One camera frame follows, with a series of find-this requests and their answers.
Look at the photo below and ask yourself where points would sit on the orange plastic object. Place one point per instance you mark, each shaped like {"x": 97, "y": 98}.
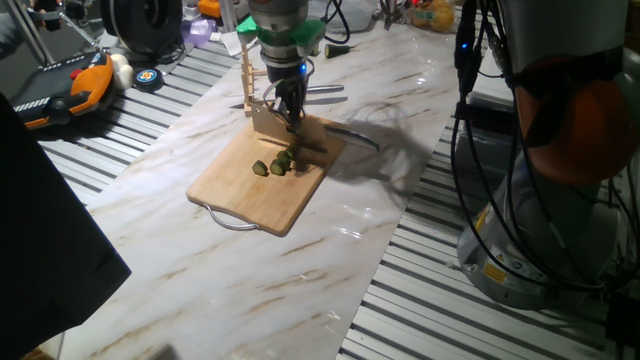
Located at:
{"x": 210, "y": 8}

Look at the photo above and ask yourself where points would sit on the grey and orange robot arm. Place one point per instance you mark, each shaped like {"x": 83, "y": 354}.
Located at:
{"x": 565, "y": 125}

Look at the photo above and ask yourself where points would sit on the slim aluminium post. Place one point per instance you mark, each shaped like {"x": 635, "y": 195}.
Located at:
{"x": 227, "y": 15}

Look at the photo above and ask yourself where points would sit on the orange and black teach pendant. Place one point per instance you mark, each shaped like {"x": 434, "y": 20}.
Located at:
{"x": 90, "y": 82}

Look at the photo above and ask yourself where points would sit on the steel cleaver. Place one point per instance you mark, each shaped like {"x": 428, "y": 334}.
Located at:
{"x": 270, "y": 125}

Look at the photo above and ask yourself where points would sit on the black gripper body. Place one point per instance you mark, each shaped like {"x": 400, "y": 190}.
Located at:
{"x": 290, "y": 82}

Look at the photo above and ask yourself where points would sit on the white plastic bag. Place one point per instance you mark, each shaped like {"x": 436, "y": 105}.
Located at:
{"x": 360, "y": 12}

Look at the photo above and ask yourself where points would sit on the cucumber end piece with stem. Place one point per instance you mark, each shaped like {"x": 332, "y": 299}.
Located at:
{"x": 336, "y": 50}

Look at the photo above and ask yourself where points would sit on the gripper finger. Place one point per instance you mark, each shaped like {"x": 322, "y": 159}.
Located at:
{"x": 281, "y": 107}
{"x": 297, "y": 117}

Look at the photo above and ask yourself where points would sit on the white rounded toy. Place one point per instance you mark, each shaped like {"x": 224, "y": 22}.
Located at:
{"x": 122, "y": 70}

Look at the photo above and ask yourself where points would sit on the purple plastic bag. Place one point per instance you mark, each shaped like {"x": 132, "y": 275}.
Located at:
{"x": 197, "y": 30}

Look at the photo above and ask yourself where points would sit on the grey metal tripod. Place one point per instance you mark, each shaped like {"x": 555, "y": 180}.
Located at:
{"x": 30, "y": 31}

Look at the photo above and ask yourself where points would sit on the white paper card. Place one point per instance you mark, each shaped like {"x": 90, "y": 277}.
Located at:
{"x": 231, "y": 44}

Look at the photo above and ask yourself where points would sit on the wooden peg knife rack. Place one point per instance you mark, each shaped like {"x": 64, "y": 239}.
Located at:
{"x": 247, "y": 80}

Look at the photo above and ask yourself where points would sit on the clear bag of yellow fruit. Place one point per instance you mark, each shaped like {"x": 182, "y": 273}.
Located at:
{"x": 435, "y": 15}

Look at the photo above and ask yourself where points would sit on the green wrist mount plate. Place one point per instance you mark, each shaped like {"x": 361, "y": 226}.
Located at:
{"x": 280, "y": 35}

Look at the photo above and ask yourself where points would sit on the black filament spool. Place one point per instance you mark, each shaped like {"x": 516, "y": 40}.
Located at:
{"x": 145, "y": 22}

